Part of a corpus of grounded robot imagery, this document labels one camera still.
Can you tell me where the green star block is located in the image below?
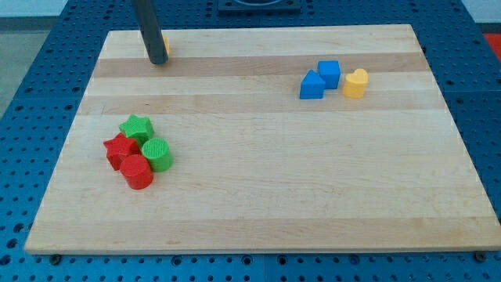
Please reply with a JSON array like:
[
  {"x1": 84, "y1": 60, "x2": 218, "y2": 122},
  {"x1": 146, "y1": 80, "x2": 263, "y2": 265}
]
[{"x1": 118, "y1": 114, "x2": 154, "y2": 147}]

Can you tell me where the red cylinder block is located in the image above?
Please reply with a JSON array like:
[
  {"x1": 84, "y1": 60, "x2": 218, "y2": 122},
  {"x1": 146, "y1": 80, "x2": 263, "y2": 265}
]
[{"x1": 120, "y1": 154, "x2": 153, "y2": 190}]

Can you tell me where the yellow block behind rod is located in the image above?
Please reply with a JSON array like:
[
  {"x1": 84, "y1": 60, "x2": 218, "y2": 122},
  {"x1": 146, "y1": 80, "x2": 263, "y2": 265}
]
[{"x1": 163, "y1": 35, "x2": 171, "y2": 56}]

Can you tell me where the blue triangle block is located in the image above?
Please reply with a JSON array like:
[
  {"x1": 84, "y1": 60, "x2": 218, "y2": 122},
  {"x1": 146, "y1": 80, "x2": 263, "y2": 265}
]
[{"x1": 299, "y1": 70, "x2": 326, "y2": 99}]

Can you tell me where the red star block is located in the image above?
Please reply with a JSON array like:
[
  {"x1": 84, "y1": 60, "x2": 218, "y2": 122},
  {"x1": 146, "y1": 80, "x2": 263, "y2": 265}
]
[{"x1": 103, "y1": 133, "x2": 141, "y2": 171}]

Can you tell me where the blue cube block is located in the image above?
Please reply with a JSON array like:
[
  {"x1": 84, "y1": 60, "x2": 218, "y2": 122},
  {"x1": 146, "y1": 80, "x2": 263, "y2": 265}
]
[{"x1": 318, "y1": 60, "x2": 341, "y2": 89}]

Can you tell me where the light wooden board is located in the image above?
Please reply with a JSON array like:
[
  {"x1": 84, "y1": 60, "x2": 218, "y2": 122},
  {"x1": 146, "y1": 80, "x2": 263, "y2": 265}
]
[{"x1": 25, "y1": 24, "x2": 500, "y2": 255}]

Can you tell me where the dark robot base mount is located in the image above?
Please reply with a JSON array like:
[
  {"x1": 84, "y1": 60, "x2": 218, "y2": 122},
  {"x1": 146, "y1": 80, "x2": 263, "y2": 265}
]
[{"x1": 216, "y1": 0, "x2": 302, "y2": 13}]

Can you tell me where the yellow heart block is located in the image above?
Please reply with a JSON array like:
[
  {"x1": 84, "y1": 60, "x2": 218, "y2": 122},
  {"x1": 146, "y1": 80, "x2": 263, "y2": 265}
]
[{"x1": 342, "y1": 68, "x2": 369, "y2": 99}]

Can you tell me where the green cylinder block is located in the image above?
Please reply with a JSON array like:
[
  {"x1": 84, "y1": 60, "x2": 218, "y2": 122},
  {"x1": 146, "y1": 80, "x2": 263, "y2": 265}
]
[{"x1": 142, "y1": 138, "x2": 173, "y2": 172}]

